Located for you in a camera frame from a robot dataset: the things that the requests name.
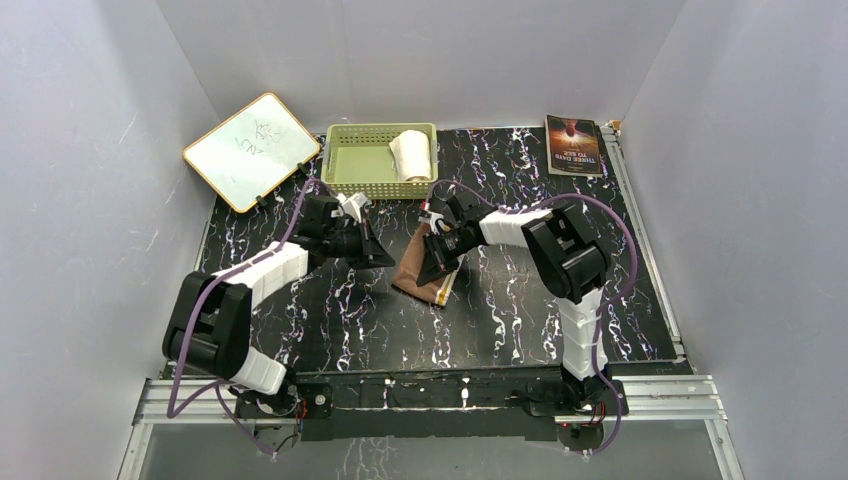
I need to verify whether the orange brown towel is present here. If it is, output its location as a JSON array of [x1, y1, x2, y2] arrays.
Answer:
[[392, 224, 459, 307]]

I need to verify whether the wood framed whiteboard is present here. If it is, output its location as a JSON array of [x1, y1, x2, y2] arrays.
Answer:
[[183, 92, 321, 213]]

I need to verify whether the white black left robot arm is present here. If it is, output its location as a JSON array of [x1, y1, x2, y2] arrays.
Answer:
[[162, 192, 395, 416]]

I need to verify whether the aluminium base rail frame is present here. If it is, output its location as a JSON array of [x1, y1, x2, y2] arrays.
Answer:
[[117, 374, 745, 480]]

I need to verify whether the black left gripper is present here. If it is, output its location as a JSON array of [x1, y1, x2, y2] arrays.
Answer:
[[325, 219, 396, 272]]

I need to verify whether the white terry towel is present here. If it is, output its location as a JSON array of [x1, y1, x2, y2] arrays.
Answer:
[[389, 130, 432, 182]]

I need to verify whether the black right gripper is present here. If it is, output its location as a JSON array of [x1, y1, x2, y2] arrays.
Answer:
[[418, 227, 478, 287]]

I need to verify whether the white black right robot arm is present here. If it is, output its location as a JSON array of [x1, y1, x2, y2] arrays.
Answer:
[[417, 194, 611, 414]]

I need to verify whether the dark paperback book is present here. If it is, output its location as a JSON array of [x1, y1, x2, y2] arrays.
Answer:
[[545, 115, 603, 177]]

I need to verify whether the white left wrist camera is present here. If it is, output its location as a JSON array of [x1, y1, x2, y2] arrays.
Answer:
[[336, 192, 370, 224]]

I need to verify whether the green perforated plastic basket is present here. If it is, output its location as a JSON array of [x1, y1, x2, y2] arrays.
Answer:
[[321, 122, 439, 200]]

